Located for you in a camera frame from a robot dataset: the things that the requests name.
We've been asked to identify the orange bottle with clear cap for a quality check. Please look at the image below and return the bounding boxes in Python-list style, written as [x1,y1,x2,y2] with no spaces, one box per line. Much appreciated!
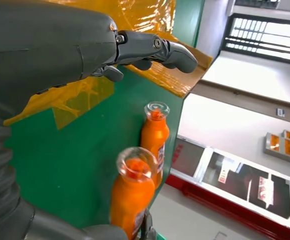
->
[140,101,171,190]
[109,146,159,240]

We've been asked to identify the yellow taped cardboard box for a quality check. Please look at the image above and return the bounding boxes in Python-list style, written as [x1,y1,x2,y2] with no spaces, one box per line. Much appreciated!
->
[3,0,214,131]

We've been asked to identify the green table mat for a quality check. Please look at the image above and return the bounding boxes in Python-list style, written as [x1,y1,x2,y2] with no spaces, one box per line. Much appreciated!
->
[5,0,205,240]

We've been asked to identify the grey wall box orange panels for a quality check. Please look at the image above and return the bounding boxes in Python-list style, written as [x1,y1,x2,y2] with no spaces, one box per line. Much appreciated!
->
[263,129,290,165]

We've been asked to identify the dark framed window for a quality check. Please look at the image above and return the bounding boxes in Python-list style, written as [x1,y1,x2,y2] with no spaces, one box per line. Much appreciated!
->
[220,13,290,66]

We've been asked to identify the red and white display cabinet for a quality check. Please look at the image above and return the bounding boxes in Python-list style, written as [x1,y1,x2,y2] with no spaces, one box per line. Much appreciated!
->
[165,135,290,240]

